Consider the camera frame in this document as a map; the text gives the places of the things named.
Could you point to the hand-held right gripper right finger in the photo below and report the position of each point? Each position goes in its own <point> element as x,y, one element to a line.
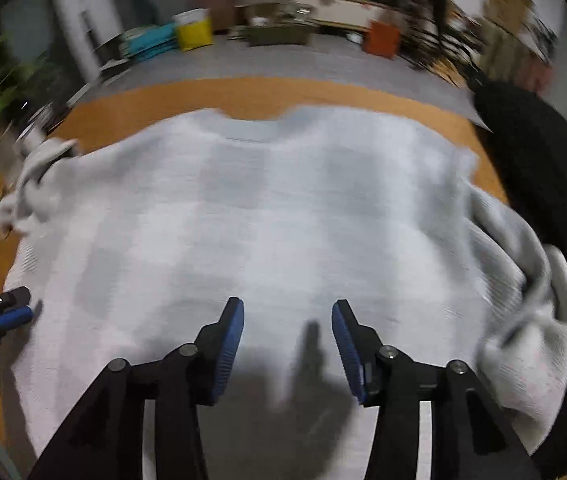
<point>351,355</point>

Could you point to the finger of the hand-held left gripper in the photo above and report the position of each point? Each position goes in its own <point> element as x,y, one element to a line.
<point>13,317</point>
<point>13,297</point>

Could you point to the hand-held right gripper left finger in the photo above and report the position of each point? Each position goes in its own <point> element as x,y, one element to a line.
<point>226,350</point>

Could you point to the light grey knit sweater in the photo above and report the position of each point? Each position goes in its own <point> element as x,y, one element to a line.
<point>273,220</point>

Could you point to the black fluffy cloth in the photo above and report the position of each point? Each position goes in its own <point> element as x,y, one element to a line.
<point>548,160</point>

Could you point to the teal storage bag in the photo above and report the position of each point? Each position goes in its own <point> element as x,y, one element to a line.
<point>153,37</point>
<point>151,51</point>

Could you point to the orange paper bag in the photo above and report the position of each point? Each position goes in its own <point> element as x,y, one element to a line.
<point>382,39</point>

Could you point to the yellow shopping bag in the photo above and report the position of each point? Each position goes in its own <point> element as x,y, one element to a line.
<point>193,32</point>

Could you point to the olive green crate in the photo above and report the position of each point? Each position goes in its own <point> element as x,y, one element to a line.
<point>278,35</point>

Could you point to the dusty pink suitcase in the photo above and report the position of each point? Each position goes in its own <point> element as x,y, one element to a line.
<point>536,72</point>

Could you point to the olive suitcase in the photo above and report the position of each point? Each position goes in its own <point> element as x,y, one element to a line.
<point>498,50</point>

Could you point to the white low cabinet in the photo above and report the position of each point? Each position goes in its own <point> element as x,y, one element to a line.
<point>343,10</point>

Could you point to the pink ribbed suitcase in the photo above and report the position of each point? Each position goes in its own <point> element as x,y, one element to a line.
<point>213,2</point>

